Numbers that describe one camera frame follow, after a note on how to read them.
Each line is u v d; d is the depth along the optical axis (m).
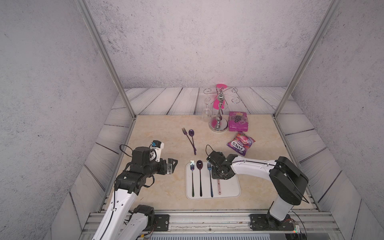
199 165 0.92
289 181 0.46
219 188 0.83
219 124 1.15
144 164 0.56
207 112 1.00
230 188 0.83
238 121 1.08
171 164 0.65
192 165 0.93
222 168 0.65
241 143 1.02
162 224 0.73
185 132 1.11
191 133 1.08
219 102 0.92
